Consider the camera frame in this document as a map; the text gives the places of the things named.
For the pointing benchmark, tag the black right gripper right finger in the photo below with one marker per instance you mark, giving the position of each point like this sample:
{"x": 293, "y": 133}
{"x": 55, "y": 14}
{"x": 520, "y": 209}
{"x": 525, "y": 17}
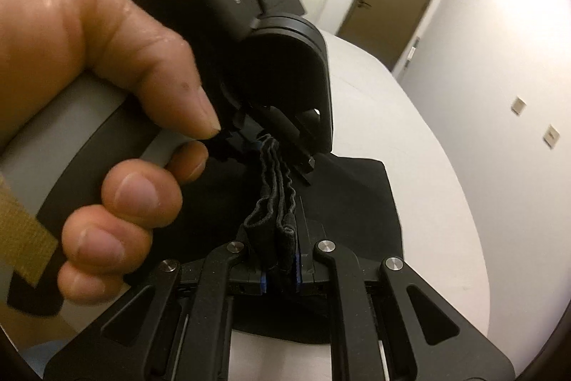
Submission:
{"x": 397, "y": 327}

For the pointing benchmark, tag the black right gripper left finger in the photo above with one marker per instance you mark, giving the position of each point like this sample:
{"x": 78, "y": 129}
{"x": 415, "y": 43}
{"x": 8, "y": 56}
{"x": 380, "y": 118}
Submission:
{"x": 160, "y": 330}

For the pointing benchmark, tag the black denim pants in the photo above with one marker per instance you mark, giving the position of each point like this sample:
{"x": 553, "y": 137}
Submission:
{"x": 248, "y": 193}

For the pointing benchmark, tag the person's left hand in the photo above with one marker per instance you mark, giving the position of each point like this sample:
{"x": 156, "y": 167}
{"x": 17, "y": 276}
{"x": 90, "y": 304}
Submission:
{"x": 45, "y": 45}

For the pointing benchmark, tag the white bed mattress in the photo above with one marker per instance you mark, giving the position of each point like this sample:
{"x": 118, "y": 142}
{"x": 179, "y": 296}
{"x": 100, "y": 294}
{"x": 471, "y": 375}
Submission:
{"x": 375, "y": 119}

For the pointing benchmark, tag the brown wooden door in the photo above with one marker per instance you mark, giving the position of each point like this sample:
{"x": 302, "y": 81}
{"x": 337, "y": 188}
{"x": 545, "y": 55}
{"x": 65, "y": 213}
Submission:
{"x": 383, "y": 28}

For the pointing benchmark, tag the wall light switch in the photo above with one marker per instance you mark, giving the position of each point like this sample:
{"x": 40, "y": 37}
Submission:
{"x": 551, "y": 136}

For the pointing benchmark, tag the wall power socket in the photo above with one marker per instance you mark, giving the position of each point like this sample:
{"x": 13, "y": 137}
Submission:
{"x": 518, "y": 106}

